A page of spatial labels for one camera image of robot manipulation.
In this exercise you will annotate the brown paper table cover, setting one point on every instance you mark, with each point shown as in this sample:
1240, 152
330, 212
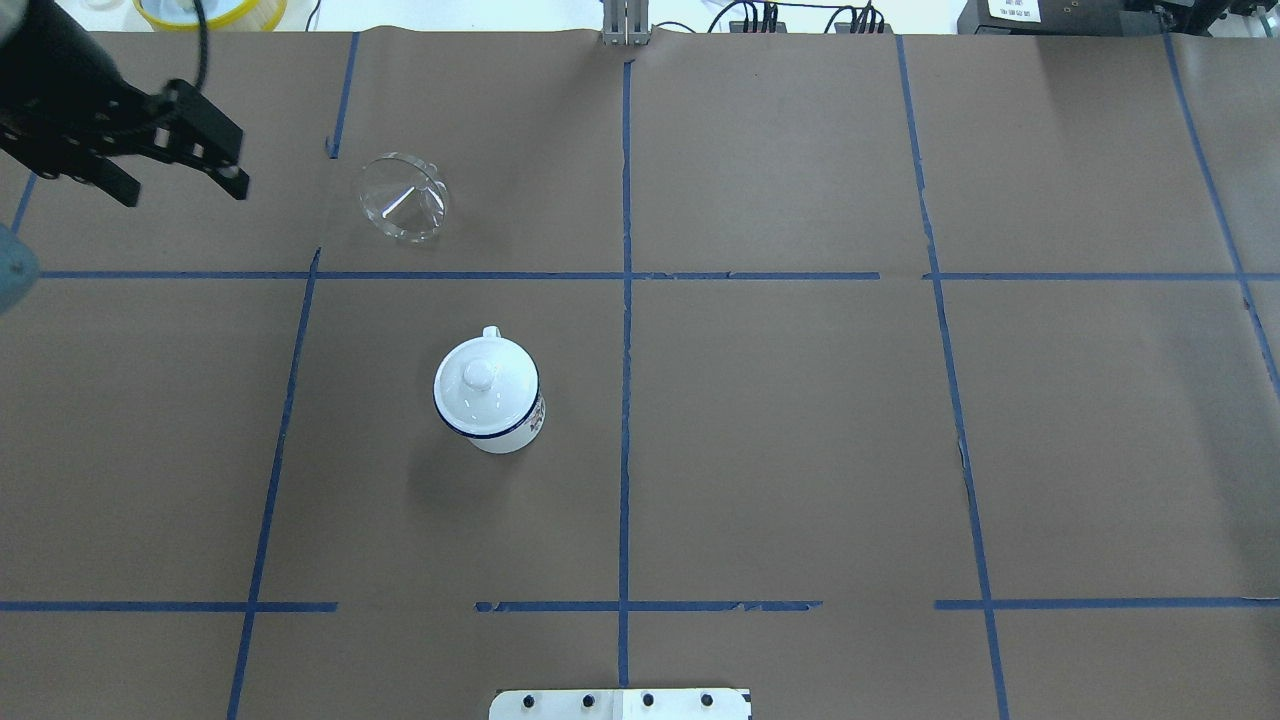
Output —
901, 378

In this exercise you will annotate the white enamel mug lid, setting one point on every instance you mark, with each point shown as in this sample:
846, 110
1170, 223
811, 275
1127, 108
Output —
485, 385

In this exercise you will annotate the yellow tape roll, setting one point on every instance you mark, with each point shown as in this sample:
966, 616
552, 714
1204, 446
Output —
219, 16

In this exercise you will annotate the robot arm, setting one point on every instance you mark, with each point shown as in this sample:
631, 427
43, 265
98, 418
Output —
46, 50

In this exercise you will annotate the aluminium frame post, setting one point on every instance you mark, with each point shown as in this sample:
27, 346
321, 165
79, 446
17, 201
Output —
625, 23

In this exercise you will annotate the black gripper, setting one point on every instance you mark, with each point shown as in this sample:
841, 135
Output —
62, 112

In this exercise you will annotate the white enamel mug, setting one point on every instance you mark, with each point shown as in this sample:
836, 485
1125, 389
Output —
495, 425

